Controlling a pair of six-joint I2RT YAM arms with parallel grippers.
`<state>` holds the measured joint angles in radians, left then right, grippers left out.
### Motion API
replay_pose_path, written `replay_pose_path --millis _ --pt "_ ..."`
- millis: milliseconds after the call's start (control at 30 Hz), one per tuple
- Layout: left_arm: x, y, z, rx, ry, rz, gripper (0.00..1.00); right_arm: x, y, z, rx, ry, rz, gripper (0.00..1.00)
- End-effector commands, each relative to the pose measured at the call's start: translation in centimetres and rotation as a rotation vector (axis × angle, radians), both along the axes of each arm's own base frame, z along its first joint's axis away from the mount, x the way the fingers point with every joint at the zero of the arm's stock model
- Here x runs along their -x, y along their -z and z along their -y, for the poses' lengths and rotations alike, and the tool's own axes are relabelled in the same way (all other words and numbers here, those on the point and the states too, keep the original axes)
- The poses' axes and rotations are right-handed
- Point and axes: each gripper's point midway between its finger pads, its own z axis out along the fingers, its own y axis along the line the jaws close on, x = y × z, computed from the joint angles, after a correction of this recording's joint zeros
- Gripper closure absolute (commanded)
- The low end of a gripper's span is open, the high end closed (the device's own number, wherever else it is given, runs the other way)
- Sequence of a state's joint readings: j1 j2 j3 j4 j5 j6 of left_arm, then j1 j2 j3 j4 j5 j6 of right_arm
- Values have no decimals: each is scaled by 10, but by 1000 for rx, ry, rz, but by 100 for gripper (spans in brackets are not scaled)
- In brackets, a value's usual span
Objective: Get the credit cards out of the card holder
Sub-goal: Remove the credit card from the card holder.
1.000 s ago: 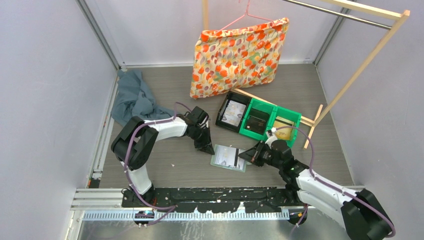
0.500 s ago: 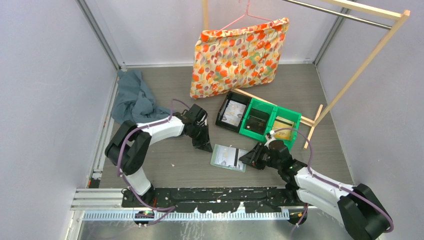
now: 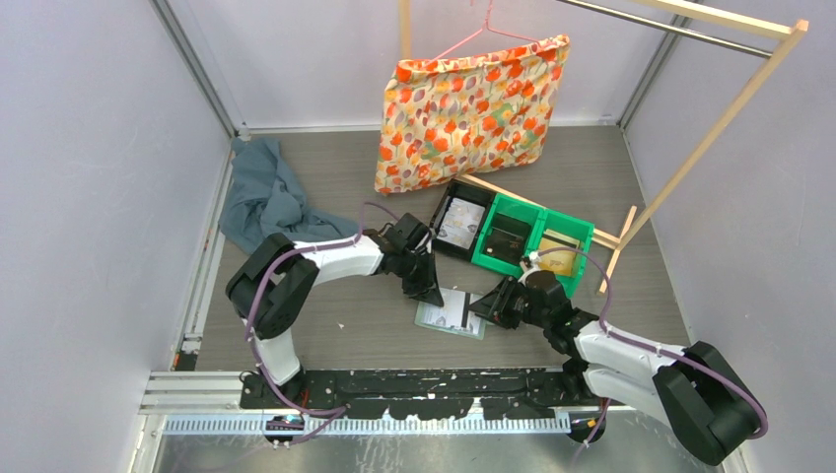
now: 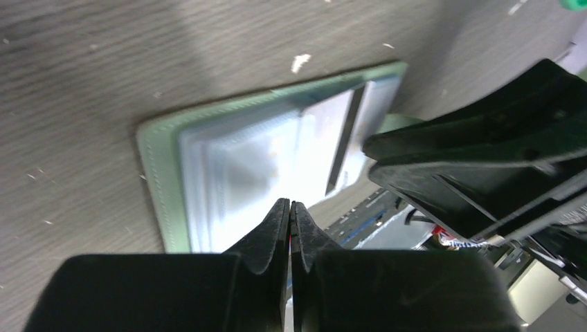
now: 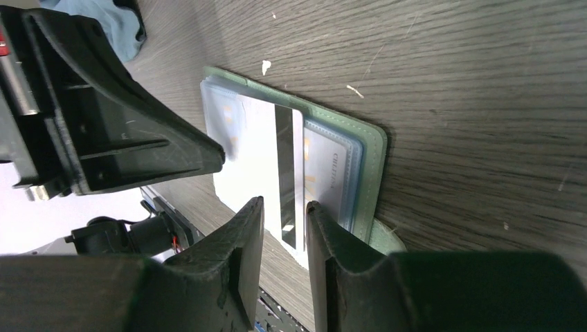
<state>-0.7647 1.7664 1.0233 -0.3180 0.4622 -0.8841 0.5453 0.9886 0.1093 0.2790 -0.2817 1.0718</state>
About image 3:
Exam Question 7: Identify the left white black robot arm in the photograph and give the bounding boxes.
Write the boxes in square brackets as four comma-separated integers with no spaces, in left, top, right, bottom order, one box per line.
[225,213,445,408]

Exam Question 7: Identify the green bin with gold card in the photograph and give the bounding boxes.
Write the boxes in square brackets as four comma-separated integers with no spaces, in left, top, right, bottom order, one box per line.
[530,209,594,297]

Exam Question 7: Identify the black plastic bin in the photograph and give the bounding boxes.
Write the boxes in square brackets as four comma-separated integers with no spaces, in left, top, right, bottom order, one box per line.
[430,180,496,261]

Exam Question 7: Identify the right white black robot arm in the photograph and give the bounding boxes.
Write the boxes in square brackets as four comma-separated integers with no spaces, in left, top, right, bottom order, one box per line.
[467,270,767,465]

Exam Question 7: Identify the aluminium rail frame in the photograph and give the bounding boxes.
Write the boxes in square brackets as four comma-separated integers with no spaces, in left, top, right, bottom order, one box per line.
[140,372,600,439]

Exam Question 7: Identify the black VIP card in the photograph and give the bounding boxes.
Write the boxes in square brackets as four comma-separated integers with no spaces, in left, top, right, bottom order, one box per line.
[484,227,530,264]

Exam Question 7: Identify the floral orange pillow bag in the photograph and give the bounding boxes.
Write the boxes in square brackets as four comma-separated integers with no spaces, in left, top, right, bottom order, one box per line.
[374,34,571,194]

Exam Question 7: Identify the pink wire hanger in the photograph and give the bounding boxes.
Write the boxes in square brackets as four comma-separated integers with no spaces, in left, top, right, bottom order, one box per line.
[432,0,535,61]

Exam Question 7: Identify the white patterned cards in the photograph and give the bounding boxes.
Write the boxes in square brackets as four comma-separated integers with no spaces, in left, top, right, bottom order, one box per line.
[437,197,485,249]

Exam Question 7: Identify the metal hanging rod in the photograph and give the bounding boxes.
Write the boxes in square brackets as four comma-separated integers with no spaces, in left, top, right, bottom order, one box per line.
[558,0,773,59]

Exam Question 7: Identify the green bin with black card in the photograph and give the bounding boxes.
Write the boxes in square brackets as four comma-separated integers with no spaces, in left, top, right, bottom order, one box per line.
[470,194,545,277]

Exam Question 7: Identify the blue grey cloth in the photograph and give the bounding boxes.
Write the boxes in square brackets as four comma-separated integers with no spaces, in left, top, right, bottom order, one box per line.
[219,137,358,254]

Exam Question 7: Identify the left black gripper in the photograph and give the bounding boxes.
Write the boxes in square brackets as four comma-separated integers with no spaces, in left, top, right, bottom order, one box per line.
[394,248,444,306]

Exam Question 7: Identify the wooden clothes rack frame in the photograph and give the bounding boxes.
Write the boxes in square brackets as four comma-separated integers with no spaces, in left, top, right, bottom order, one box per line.
[398,0,810,295]

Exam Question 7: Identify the gold VIP card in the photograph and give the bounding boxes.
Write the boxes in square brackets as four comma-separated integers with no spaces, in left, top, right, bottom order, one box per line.
[537,229,581,277]

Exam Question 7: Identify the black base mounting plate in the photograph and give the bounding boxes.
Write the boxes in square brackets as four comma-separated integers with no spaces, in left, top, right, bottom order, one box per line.
[238,368,603,421]

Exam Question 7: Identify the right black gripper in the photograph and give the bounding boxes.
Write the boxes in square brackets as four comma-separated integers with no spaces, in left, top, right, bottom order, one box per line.
[469,274,550,329]

